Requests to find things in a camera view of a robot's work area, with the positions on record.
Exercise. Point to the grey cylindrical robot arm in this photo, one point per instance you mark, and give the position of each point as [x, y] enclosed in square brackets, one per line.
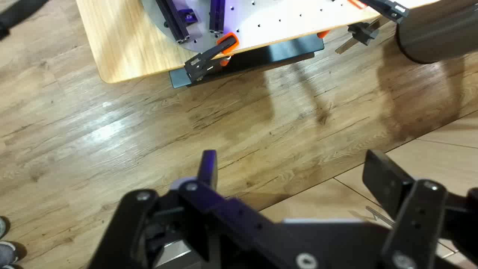
[292, 140]

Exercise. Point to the orange black clamp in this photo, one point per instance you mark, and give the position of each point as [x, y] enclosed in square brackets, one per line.
[201, 65]

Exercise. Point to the white perforated mounting plate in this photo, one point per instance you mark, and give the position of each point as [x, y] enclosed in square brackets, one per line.
[261, 23]

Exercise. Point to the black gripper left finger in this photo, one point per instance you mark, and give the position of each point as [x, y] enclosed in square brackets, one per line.
[208, 170]

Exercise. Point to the light wooden table top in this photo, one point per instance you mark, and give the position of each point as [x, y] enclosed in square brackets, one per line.
[129, 40]

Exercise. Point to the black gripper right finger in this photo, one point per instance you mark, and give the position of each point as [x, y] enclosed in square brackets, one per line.
[386, 182]

